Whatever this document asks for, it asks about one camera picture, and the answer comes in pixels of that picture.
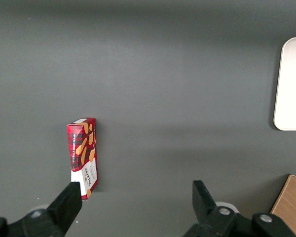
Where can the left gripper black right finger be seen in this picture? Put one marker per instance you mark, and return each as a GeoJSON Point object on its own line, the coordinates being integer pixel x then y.
{"type": "Point", "coordinates": [203, 200]}

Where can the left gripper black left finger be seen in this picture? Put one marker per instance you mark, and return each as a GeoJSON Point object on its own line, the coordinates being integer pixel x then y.
{"type": "Point", "coordinates": [64, 205]}

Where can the white rounded plastic tray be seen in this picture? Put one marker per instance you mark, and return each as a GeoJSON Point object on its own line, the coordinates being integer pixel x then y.
{"type": "Point", "coordinates": [292, 86]}

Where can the red tartan shortbread box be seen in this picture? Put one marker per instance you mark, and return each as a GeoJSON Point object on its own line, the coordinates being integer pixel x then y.
{"type": "Point", "coordinates": [85, 153]}

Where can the light wooden board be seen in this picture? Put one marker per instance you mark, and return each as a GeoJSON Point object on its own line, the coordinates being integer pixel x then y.
{"type": "Point", "coordinates": [291, 205]}

